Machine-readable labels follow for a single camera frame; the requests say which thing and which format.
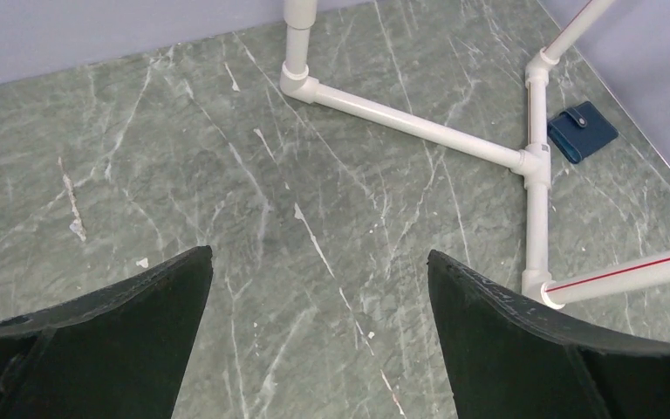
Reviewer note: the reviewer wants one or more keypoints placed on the white PVC pipe frame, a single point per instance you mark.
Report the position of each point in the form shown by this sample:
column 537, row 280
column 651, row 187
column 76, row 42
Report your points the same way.
column 532, row 162

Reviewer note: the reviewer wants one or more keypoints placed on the dark blue card holder wallet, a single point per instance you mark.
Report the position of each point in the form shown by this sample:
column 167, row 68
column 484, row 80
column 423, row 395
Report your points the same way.
column 580, row 131

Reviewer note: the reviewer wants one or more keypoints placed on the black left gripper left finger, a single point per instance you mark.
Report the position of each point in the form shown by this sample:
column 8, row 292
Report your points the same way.
column 118, row 352

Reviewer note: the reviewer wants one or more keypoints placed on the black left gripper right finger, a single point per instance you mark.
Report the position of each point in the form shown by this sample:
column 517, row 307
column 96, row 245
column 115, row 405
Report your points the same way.
column 508, row 356

